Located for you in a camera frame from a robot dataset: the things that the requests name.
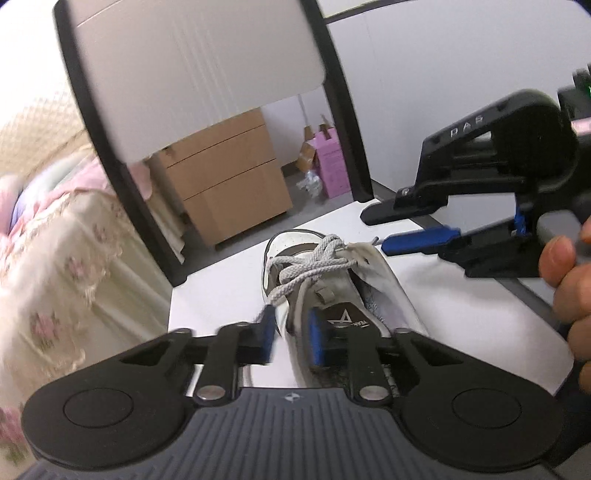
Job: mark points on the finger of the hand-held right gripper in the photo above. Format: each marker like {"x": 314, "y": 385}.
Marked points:
{"x": 461, "y": 157}
{"x": 415, "y": 242}

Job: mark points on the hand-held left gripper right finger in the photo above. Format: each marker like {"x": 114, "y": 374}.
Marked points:
{"x": 316, "y": 337}

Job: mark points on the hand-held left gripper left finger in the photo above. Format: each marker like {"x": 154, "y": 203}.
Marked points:
{"x": 266, "y": 334}

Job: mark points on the brown and white sneaker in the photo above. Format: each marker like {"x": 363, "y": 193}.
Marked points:
{"x": 392, "y": 286}

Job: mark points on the white shoelace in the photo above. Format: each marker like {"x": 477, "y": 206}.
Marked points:
{"x": 314, "y": 265}

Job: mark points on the bed with lace bedspread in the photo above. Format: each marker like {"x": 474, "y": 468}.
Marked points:
{"x": 60, "y": 277}

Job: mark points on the person's right hand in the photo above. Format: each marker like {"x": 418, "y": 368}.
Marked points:
{"x": 575, "y": 295}

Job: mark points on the white wardrobe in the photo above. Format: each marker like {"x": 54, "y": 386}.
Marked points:
{"x": 438, "y": 69}

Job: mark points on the pink cardboard box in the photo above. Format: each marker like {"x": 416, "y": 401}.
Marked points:
{"x": 331, "y": 166}

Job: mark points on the clear plastic bag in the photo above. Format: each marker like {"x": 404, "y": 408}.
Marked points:
{"x": 311, "y": 184}

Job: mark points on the brown cardboard box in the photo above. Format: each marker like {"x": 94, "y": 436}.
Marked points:
{"x": 305, "y": 154}

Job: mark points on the wooden nightstand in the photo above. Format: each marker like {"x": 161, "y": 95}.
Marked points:
{"x": 226, "y": 184}

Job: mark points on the pink quilt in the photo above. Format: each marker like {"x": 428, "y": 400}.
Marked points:
{"x": 87, "y": 180}

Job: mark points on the pastel pillow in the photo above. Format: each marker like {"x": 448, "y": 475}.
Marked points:
{"x": 60, "y": 173}

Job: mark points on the cream chair with black frame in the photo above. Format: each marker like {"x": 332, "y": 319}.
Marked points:
{"x": 184, "y": 69}

